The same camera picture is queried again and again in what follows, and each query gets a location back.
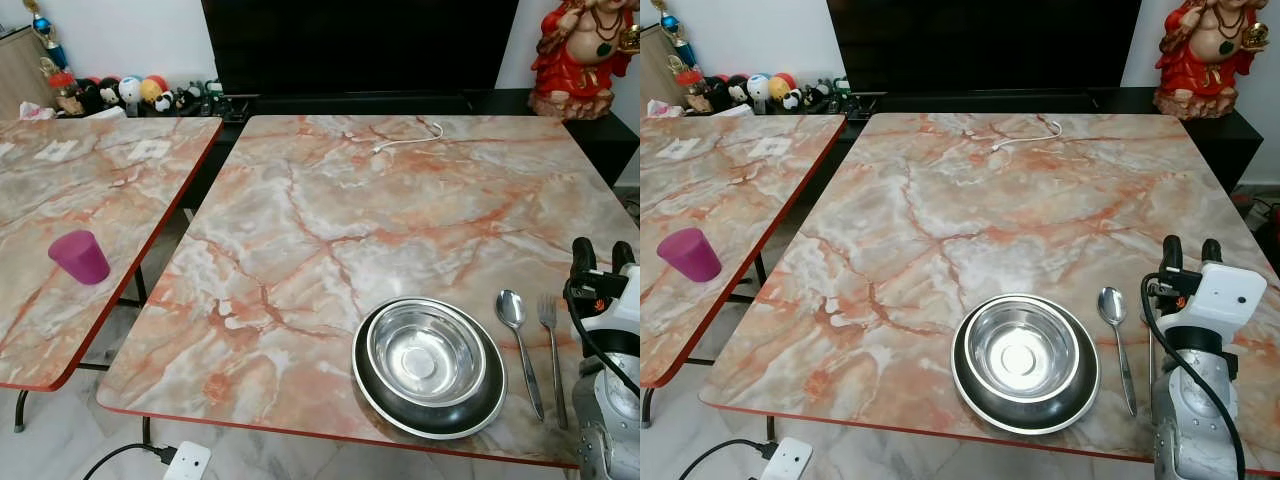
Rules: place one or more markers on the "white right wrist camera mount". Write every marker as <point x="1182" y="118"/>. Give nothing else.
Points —
<point x="1225" y="295"/>
<point x="622" y="305"/>

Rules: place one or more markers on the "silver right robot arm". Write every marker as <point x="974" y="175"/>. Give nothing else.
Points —
<point x="1190" y="420"/>
<point x="610" y="430"/>

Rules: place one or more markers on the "white blue round toy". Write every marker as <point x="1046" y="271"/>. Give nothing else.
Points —
<point x="130" y="88"/>
<point x="760" y="86"/>

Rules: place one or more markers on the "white power strip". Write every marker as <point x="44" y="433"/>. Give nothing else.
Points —
<point x="788" y="460"/>
<point x="188" y="462"/>

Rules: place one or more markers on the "red laughing buddha statue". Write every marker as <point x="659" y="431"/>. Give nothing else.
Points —
<point x="1205" y="70"/>
<point x="580" y="70"/>

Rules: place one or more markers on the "black round toy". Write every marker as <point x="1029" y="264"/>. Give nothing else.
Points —
<point x="95" y="93"/>
<point x="722" y="92"/>

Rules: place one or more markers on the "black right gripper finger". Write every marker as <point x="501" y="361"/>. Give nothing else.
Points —
<point x="624" y="256"/>
<point x="1212" y="252"/>
<point x="584" y="258"/>
<point x="1172" y="256"/>

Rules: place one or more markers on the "black television screen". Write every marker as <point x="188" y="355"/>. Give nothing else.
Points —
<point x="985" y="45"/>
<point x="360" y="45"/>

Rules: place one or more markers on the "dark plate with white rim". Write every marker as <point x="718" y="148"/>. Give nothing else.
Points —
<point x="440" y="422"/>
<point x="1030" y="418"/>

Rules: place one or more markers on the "magenta plastic cup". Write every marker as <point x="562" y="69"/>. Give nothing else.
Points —
<point x="690" y="257"/>
<point x="80" y="260"/>

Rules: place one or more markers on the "light wooden cabinet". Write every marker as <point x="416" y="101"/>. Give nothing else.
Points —
<point x="655" y="70"/>
<point x="15" y="75"/>

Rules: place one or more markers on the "shiny steel bowl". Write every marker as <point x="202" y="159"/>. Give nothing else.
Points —
<point x="1022" y="350"/>
<point x="425" y="350"/>

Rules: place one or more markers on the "steel spoon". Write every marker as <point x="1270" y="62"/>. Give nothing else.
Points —
<point x="511" y="308"/>
<point x="1111" y="305"/>

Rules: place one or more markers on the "yellow red round toy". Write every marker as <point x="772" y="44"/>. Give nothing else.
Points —
<point x="153" y="86"/>
<point x="783" y="84"/>

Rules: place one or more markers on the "pink white tissue pack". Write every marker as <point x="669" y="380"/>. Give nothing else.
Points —
<point x="662" y="108"/>
<point x="36" y="110"/>

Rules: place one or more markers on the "colourful trophy ornament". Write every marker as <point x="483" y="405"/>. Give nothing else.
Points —
<point x="683" y="45"/>
<point x="50" y="50"/>

